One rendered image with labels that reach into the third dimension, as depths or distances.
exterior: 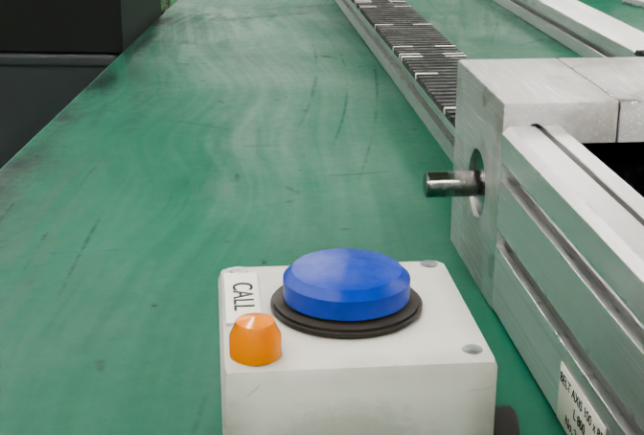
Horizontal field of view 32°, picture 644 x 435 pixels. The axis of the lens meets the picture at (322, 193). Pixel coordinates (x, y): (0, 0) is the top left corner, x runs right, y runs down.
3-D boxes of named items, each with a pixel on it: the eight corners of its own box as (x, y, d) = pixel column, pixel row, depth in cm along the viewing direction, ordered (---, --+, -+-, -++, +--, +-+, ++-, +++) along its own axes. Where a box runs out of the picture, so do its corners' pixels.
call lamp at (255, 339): (228, 343, 33) (227, 306, 32) (279, 341, 33) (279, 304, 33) (230, 367, 31) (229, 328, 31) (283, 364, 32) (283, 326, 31)
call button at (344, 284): (279, 301, 37) (278, 244, 37) (398, 296, 38) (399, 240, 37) (287, 354, 33) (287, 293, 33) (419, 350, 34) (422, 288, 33)
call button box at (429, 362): (221, 417, 41) (217, 255, 39) (483, 404, 42) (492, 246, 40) (225, 553, 33) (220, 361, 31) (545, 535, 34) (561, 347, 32)
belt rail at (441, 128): (313, -29, 159) (313, -50, 158) (341, -29, 159) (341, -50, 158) (460, 174, 68) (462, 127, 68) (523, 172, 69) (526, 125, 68)
